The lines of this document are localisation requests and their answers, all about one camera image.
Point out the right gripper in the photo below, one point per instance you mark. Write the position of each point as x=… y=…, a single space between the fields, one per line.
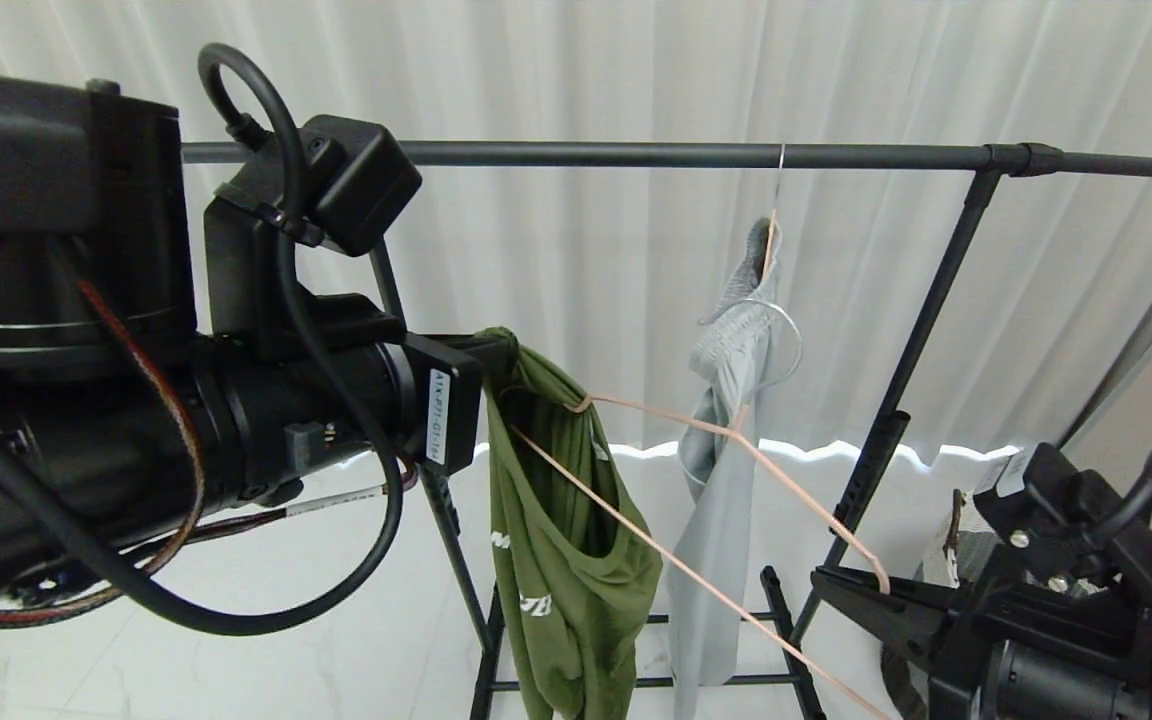
x=1056 y=670

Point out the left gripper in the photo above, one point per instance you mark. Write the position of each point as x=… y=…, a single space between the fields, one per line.
x=236 y=420

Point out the pink clothes hanger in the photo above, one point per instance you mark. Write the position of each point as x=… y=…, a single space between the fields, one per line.
x=772 y=230
x=636 y=530

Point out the green garment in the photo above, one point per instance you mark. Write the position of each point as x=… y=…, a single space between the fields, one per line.
x=556 y=560

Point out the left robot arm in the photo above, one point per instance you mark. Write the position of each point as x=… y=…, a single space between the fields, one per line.
x=56 y=200

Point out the white laundry basket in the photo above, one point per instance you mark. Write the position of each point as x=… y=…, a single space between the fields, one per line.
x=956 y=540

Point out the black clothes rack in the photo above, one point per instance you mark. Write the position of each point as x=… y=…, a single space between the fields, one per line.
x=636 y=154

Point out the white curtain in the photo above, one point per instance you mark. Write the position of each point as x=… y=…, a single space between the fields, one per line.
x=586 y=80

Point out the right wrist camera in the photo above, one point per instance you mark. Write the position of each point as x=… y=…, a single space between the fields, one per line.
x=1066 y=520

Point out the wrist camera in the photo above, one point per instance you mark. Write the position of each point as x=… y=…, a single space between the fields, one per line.
x=1066 y=520
x=356 y=180

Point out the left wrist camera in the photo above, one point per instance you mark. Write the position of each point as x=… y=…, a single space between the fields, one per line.
x=356 y=180

